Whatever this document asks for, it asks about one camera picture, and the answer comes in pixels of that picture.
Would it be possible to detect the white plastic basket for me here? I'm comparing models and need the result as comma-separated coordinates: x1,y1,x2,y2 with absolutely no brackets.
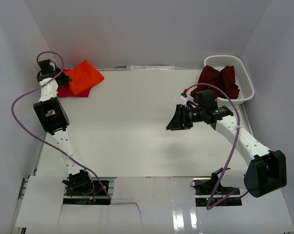
204,55,255,105

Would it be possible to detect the dark red t shirt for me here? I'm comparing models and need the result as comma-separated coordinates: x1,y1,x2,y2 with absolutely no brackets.
198,65,240,99

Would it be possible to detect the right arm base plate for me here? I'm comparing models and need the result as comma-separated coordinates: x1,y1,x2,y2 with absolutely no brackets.
190,168,234,195

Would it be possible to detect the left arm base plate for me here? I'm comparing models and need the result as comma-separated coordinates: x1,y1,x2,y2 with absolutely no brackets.
64,180,106,196

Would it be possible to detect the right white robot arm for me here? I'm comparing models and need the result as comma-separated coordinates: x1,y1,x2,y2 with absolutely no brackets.
166,90,287,197

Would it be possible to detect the orange t shirt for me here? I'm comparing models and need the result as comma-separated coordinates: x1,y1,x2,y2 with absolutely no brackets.
64,60,104,96

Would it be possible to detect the folded pink t shirt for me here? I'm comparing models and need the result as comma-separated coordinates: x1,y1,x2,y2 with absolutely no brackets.
57,69,95,98

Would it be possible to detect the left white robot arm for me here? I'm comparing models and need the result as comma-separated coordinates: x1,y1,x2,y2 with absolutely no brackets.
33,59,94,195

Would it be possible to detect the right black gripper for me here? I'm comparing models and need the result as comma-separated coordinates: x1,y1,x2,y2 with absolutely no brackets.
166,104,205,131

